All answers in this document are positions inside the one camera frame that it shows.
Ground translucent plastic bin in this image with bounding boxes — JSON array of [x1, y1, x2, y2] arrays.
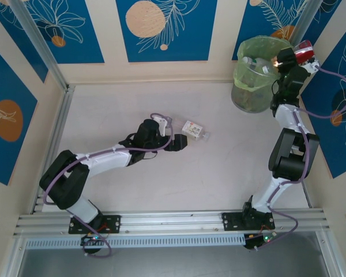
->
[[230, 35, 292, 114]]

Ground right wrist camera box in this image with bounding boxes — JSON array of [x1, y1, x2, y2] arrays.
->
[[301, 59, 321, 73]]

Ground aluminium table side rail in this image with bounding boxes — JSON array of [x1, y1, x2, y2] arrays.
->
[[44, 85, 76, 171]]

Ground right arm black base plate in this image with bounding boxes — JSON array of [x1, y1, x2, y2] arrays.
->
[[221, 212, 276, 231]]

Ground grey slotted cable duct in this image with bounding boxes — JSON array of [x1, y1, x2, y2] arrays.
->
[[25, 234, 246, 249]]

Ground amber bottle red white label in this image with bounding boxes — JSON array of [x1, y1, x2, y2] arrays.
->
[[293, 40, 315, 63]]

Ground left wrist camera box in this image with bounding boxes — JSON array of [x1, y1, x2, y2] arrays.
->
[[152, 114, 174, 137]]

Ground aluminium mounting rail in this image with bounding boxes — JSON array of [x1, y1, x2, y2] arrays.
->
[[13, 207, 332, 238]]

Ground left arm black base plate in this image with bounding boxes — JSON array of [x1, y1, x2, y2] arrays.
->
[[68, 215, 122, 234]]

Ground aluminium frame post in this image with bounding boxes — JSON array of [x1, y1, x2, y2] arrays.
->
[[10, 0, 69, 91], [288, 0, 319, 48]]

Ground green plastic bin liner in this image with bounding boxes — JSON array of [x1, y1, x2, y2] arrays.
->
[[232, 35, 292, 92]]

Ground grey metal panel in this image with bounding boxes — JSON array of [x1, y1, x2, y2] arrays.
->
[[16, 232, 334, 277]]

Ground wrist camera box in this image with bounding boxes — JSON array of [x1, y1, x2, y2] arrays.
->
[[301, 59, 321, 73], [152, 114, 174, 137]]

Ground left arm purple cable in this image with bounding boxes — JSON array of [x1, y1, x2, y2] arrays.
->
[[42, 112, 174, 257]]

